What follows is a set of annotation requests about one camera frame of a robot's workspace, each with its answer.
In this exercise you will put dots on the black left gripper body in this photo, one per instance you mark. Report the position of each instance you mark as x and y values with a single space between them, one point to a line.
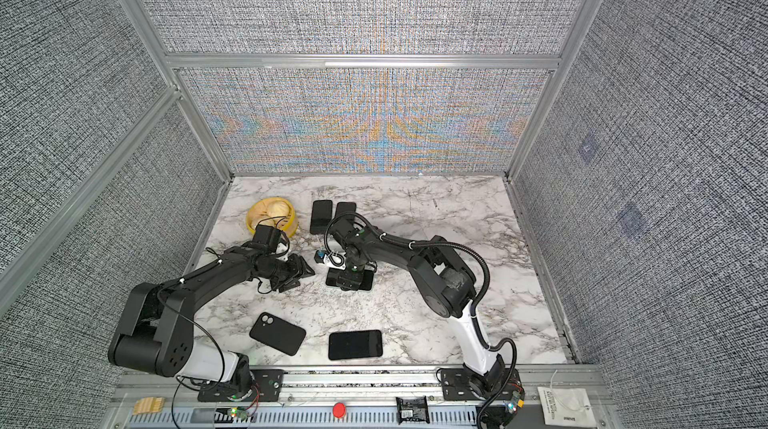
288 272

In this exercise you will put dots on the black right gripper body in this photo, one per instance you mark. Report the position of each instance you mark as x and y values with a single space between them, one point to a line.
353 272

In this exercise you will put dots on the black phone case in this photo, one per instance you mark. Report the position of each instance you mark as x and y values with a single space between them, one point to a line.
321 216
277 333
345 208

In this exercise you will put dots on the black phone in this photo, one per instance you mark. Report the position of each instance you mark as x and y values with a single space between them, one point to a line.
355 345
350 280

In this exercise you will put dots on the black phone front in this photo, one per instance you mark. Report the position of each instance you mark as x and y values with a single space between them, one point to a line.
355 345

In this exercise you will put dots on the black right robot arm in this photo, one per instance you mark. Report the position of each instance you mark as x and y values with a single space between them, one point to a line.
451 279

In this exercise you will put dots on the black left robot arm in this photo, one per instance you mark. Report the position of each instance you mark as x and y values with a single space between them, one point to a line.
155 333

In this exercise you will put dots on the yellow bamboo steamer basket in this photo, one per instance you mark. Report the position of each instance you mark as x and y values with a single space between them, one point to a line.
275 212

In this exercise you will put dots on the red emergency button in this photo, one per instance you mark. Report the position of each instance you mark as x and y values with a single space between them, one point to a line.
339 410

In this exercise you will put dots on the small black electronics box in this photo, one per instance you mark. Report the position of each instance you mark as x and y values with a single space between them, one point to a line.
412 410

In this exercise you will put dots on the wooden clips stack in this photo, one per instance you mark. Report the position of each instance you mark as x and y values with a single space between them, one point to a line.
148 405

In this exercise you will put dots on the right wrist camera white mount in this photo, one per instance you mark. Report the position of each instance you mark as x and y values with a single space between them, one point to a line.
330 259

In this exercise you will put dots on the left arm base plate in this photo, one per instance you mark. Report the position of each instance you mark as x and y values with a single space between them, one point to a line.
264 385

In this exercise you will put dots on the aluminium front rail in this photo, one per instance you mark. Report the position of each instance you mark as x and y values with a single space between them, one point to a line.
306 400

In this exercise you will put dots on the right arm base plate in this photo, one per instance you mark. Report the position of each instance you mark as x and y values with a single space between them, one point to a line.
461 384

